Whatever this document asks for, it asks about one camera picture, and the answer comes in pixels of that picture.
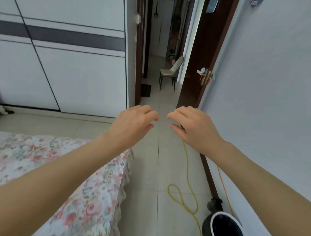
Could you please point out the person's left hand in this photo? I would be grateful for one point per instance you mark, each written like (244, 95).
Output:
(130, 126)

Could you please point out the person's right hand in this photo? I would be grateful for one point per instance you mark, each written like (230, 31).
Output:
(200, 128)

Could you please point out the person's left middle finger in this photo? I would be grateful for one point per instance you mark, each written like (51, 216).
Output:
(145, 108)

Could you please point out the person's left thumb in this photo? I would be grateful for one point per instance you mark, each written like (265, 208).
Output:
(147, 128)

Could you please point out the person's right thumb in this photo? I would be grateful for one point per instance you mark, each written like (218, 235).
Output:
(177, 131)

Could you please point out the person's right middle finger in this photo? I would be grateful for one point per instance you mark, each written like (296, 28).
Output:
(186, 109)

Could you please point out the person's right forearm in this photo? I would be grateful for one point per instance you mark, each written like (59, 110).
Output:
(262, 184)

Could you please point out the person's left forearm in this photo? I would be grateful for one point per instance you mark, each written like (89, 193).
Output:
(55, 180)

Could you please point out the black doormat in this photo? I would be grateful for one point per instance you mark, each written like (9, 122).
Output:
(145, 90)

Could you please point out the beige chair with black legs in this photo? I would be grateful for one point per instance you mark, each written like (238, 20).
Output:
(171, 71)

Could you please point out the dark brown baseboard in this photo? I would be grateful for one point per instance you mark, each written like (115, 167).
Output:
(210, 177)

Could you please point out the dark brown wooden door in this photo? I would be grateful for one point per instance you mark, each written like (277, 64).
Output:
(206, 48)

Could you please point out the tall cluttered storage rack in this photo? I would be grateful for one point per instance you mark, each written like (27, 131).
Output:
(174, 36)

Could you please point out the white wardrobe with grey stripe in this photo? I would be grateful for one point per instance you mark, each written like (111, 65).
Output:
(73, 60)

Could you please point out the black hanging item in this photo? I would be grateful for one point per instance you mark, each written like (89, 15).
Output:
(156, 12)

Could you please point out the black and white round appliance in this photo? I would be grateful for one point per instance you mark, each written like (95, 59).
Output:
(218, 223)

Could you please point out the blue poster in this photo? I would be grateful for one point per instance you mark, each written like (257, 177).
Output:
(211, 6)

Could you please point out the purple hanging ornament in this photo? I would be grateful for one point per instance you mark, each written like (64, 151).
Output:
(254, 3)

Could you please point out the grey white slipper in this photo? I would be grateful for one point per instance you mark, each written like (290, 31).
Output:
(4, 110)

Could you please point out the dark brown door frame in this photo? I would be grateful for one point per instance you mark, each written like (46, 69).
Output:
(139, 60)

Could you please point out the white door frame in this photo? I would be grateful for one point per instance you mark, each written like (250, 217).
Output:
(192, 41)

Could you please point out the white wall switch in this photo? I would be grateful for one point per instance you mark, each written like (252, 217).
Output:
(137, 19)

